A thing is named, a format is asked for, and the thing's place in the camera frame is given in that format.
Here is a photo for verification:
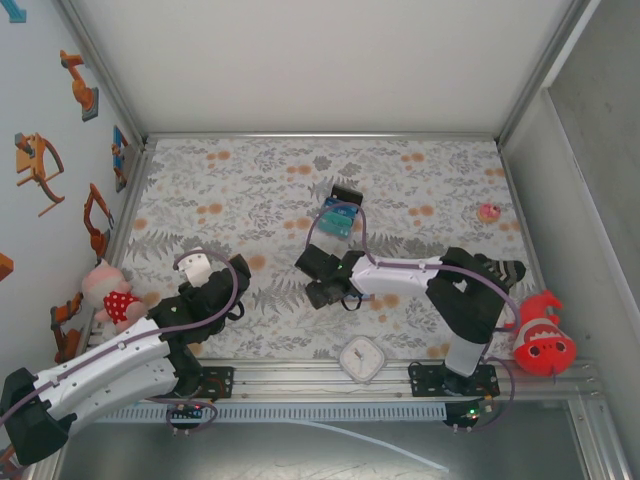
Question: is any blue credit card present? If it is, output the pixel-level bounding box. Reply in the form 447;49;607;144
321;196;359;217

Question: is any red fish plush toy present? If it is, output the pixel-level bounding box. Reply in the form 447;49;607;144
504;288;577;376

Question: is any orange grey gripper wall sticker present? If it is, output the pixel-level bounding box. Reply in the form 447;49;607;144
13;132;66;217

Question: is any pink pig plush toy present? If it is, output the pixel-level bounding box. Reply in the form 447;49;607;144
82;259;149;336

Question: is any floral patterned table mat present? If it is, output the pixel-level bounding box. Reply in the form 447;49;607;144
97;137;546;361

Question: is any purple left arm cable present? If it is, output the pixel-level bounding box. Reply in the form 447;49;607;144
0;248;240;439

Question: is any black credit card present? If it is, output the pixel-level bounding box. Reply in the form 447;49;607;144
331;183;364;206

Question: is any round black circuit board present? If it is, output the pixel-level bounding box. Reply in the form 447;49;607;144
442;398;495;432

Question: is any aluminium frame post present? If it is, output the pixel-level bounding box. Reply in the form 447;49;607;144
57;0;147;147
497;0;601;149

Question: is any wide aluminium extrusion base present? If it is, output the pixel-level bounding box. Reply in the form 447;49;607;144
48;357;607;402

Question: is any thin white tube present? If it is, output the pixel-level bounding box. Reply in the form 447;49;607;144
279;418;450;474

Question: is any white square clock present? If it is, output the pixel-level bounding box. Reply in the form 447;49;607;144
338;335;386;385

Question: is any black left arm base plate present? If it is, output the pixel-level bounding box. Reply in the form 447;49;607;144
192;366;236;400

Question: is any small rectangular circuit board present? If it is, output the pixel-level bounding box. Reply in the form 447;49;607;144
166;402;206;427

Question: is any white slotted cable duct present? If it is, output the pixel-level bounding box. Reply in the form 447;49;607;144
94;403;449;422

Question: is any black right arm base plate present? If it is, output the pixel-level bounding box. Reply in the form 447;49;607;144
409;362;500;399

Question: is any aluminium frame rail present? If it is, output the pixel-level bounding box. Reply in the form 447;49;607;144
79;142;154;362
143;131;502;146

